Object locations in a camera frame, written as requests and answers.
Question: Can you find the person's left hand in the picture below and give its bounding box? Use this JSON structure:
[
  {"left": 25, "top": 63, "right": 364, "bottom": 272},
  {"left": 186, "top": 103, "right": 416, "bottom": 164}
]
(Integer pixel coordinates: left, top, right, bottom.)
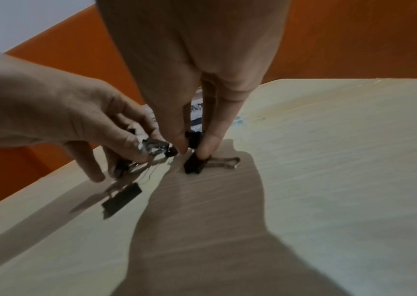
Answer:
[{"left": 0, "top": 46, "right": 169, "bottom": 183}]

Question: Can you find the person's right hand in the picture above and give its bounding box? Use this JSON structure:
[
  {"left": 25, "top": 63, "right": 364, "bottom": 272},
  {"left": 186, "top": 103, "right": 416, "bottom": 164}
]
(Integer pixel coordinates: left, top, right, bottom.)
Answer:
[{"left": 97, "top": 0, "right": 291, "bottom": 161}]

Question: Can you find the black binder clip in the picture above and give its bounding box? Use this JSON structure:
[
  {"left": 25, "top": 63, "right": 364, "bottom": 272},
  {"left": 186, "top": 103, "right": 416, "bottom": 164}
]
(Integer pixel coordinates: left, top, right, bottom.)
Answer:
[
  {"left": 101, "top": 183, "right": 143, "bottom": 220},
  {"left": 140, "top": 138, "right": 179, "bottom": 158},
  {"left": 114, "top": 157, "right": 138, "bottom": 178},
  {"left": 183, "top": 152, "right": 241, "bottom": 175},
  {"left": 185, "top": 130, "right": 204, "bottom": 150}
]

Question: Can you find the white printed packet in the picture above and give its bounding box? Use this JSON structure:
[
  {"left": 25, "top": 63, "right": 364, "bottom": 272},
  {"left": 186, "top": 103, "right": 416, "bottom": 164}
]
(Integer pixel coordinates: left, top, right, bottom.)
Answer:
[{"left": 141, "top": 89, "right": 246, "bottom": 132}]

